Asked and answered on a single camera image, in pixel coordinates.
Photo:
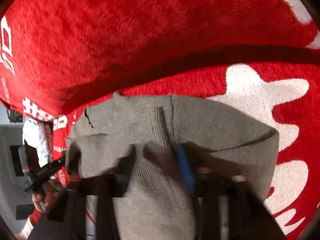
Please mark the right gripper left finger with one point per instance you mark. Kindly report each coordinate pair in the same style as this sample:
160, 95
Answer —
66, 219

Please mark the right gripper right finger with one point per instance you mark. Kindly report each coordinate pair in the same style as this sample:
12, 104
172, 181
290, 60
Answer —
224, 208

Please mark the grey knitted garment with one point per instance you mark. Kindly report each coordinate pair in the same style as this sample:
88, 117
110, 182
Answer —
156, 207

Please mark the left hand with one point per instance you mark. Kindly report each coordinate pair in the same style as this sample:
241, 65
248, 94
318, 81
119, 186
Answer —
44, 200

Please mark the red wedding blanket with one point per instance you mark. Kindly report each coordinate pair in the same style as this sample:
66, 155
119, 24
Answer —
248, 93

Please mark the red folded quilt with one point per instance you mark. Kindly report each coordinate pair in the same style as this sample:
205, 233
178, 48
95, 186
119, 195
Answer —
57, 55

